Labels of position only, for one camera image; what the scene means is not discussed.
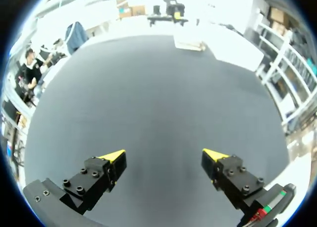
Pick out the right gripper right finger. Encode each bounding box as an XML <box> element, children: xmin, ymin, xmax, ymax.
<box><xmin>201</xmin><ymin>148</ymin><xmax>267</xmax><ymax>211</ymax></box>

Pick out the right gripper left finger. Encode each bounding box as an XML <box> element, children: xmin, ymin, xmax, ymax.
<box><xmin>59</xmin><ymin>149</ymin><xmax>128</xmax><ymax>216</ymax></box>

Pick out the white bag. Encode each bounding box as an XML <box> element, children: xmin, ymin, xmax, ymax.
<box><xmin>173</xmin><ymin>31</ymin><xmax>207</xmax><ymax>52</ymax></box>

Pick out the large white block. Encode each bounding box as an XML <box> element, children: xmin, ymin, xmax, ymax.
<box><xmin>204</xmin><ymin>35</ymin><xmax>265</xmax><ymax>72</ymax></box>

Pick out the person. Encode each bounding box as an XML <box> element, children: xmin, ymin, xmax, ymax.
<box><xmin>14</xmin><ymin>48</ymin><xmax>52</xmax><ymax>98</ymax></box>

